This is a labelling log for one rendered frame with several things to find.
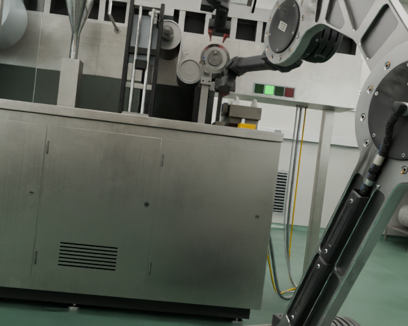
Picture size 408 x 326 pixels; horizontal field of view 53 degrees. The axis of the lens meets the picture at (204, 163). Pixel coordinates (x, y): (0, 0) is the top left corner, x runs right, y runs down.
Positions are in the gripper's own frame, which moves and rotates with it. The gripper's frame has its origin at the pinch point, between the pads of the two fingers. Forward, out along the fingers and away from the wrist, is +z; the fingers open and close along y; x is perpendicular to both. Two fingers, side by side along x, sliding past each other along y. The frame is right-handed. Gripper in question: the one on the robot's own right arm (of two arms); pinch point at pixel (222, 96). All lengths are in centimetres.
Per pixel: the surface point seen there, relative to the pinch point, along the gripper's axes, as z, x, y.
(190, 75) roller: -5.5, 6.0, -17.2
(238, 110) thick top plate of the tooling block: -1.5, -8.8, 8.0
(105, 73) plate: 22, 23, -65
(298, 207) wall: 269, 62, 130
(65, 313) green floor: 31, -106, -60
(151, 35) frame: -23.1, 11.5, -37.7
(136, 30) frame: -22, 15, -45
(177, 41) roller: -13.1, 20.3, -25.5
